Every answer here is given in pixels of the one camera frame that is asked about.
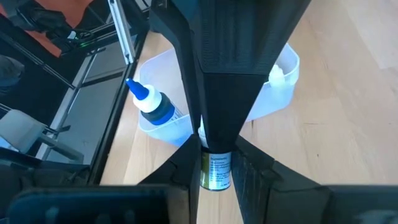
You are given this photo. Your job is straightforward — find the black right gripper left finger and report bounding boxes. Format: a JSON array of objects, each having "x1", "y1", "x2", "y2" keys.
[{"x1": 139, "y1": 134, "x2": 202, "y2": 224}]

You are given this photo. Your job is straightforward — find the small white-capped dropper bottle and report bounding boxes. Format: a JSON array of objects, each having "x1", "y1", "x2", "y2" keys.
[{"x1": 268, "y1": 63, "x2": 286, "y2": 90}]

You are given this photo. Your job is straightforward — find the black aluminium table frame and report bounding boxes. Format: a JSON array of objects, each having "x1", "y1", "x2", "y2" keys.
[{"x1": 86, "y1": 27, "x2": 150, "y2": 185}]

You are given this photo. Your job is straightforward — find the black device with green light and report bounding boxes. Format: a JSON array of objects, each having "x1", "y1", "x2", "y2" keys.
[{"x1": 15, "y1": 0, "x2": 96, "y2": 50}]

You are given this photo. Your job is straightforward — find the small green dropper bottle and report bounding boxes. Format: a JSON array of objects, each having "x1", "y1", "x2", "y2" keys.
[{"x1": 198, "y1": 116, "x2": 233, "y2": 192}]

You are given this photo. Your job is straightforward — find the silver metal bracket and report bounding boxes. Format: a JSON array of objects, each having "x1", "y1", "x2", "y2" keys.
[{"x1": 108, "y1": 0, "x2": 137, "y2": 65}]

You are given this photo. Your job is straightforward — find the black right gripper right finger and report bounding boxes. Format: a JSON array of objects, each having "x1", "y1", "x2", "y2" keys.
[{"x1": 231, "y1": 135, "x2": 330, "y2": 224}]

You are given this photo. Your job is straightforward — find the clear plastic container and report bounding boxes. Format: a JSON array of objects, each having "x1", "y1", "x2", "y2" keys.
[{"x1": 138, "y1": 42, "x2": 301, "y2": 147}]

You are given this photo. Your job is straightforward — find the blue food coloring bottle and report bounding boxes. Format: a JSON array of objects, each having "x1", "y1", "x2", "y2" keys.
[{"x1": 125, "y1": 77, "x2": 185, "y2": 126}]

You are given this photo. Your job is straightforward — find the grey chair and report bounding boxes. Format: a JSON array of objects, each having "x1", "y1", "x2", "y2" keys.
[{"x1": 0, "y1": 108, "x2": 85, "y2": 163}]

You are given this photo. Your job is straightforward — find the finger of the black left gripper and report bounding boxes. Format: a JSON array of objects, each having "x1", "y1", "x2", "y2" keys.
[
  {"x1": 167, "y1": 0, "x2": 312, "y2": 154},
  {"x1": 149, "y1": 0, "x2": 203, "y2": 135}
]

